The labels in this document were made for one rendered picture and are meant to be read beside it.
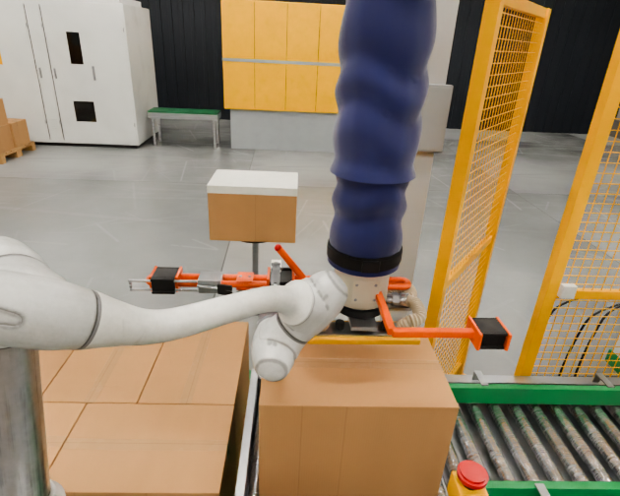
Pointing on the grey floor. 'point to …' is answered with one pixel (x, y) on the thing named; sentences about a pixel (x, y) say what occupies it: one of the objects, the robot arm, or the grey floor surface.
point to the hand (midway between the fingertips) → (276, 280)
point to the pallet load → (1, 133)
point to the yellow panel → (280, 73)
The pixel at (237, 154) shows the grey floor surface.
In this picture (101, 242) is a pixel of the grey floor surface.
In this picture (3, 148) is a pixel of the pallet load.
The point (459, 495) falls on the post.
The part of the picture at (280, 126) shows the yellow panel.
